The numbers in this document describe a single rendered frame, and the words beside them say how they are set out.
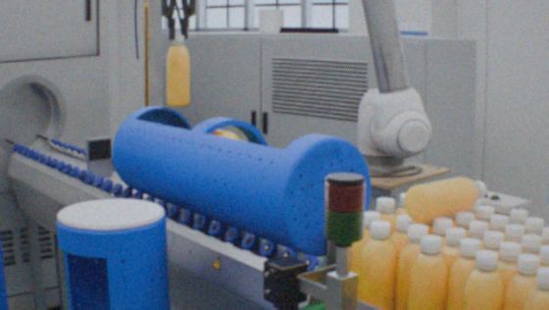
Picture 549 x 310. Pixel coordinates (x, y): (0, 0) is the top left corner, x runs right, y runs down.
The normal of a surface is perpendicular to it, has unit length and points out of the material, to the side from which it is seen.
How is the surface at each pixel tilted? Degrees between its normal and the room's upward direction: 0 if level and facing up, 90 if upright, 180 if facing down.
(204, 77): 90
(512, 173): 90
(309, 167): 90
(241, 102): 90
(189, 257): 70
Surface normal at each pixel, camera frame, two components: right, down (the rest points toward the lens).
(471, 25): -0.70, 0.15
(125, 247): 0.46, 0.18
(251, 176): -0.74, -0.22
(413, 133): 0.21, 0.30
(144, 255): 0.71, 0.15
